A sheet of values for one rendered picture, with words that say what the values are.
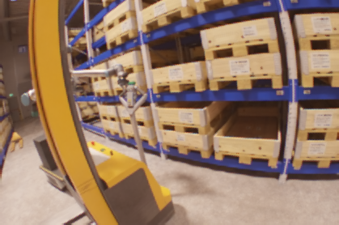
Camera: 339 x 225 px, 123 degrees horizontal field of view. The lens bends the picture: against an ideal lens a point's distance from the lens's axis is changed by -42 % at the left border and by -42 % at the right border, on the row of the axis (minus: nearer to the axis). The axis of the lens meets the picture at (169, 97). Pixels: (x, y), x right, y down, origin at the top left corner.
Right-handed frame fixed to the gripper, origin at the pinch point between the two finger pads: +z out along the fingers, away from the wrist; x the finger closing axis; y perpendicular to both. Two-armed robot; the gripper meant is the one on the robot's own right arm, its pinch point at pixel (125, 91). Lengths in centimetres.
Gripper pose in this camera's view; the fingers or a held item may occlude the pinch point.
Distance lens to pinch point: 163.6
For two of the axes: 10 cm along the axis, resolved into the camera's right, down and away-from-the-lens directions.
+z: 3.7, 8.6, -3.4
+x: -6.2, -0.5, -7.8
